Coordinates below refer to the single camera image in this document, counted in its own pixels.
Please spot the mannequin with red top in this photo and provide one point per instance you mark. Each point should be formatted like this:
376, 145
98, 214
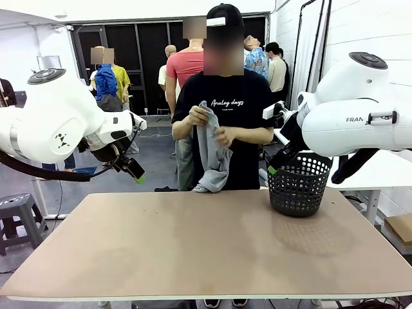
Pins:
185, 67

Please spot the person's left hand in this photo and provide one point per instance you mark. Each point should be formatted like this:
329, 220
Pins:
226, 136

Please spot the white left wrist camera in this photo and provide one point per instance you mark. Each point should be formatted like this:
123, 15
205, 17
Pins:
139, 120

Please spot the black shoe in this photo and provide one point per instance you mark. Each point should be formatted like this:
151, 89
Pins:
212, 303
239, 303

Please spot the brown cardboard box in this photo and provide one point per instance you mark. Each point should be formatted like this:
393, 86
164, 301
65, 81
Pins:
400, 228

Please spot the curved black wall pipe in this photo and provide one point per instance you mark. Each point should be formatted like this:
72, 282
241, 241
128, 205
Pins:
299, 38

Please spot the black perforated plastic basket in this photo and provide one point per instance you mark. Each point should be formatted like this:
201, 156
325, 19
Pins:
297, 190

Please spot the black cap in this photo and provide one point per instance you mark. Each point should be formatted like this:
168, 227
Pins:
233, 16

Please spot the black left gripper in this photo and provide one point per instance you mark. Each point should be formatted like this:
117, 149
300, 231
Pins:
111, 156

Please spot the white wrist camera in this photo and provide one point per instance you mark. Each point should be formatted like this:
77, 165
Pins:
139, 120
272, 111

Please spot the white head-mounted camera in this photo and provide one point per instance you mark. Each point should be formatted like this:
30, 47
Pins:
217, 21

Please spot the white side table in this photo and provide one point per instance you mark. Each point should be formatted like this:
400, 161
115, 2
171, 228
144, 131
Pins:
376, 174

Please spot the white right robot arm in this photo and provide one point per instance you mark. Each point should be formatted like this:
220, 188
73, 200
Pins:
347, 96

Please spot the mannequin with blue jacket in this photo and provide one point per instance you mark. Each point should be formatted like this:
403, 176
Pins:
104, 83

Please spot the person's left forearm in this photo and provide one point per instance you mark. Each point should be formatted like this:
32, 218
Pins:
252, 135

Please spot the grey plastic stool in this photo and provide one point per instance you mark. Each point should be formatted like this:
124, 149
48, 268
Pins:
19, 219

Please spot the grey training pants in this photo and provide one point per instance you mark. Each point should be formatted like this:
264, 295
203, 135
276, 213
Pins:
210, 151

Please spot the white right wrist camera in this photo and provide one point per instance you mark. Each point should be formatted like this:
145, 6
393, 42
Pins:
272, 111

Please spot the mannequin with yellow shirt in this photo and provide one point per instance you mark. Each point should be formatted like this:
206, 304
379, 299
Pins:
124, 80

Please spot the background person in black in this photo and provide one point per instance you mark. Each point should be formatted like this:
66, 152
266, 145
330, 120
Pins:
287, 77

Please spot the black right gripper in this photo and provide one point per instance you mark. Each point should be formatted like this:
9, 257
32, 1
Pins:
291, 132

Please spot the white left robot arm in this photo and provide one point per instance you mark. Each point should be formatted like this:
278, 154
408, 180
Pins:
48, 122

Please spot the grey wall-mounted board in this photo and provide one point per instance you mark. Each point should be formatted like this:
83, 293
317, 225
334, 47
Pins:
48, 61

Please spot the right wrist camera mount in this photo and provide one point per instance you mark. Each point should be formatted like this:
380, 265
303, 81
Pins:
284, 116

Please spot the straight black wall pipe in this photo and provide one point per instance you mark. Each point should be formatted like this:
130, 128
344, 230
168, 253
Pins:
317, 42
326, 35

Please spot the person in black t-shirt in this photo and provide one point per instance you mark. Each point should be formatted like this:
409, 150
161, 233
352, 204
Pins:
248, 93

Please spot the person's right hand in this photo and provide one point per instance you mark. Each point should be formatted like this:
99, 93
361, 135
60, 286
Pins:
199, 116

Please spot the figure in floral blue shirt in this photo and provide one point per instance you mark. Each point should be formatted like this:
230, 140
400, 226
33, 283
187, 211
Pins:
256, 62

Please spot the person in dark maroon clothes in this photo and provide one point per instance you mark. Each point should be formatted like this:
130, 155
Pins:
7, 93

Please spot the person's right forearm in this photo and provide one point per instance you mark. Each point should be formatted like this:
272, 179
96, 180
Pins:
181, 128

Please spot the bald mannequin cream shirt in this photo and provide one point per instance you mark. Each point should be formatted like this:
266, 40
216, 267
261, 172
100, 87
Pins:
167, 58

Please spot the person in beige shirt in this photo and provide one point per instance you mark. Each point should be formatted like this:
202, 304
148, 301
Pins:
277, 72

